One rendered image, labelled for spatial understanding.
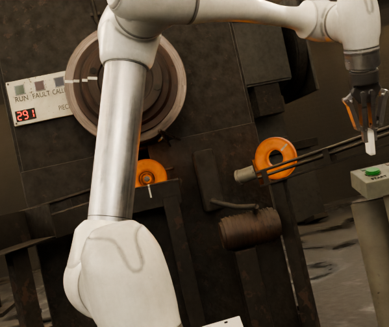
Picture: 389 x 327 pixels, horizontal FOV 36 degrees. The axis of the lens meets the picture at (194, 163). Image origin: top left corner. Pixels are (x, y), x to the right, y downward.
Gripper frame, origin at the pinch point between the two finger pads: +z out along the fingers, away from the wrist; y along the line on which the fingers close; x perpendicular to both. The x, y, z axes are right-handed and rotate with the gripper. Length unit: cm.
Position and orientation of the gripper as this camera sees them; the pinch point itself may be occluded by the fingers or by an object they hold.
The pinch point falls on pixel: (369, 141)
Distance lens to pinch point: 171.5
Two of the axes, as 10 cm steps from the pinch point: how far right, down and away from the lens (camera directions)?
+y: -9.7, 2.2, -0.9
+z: 1.8, 9.3, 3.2
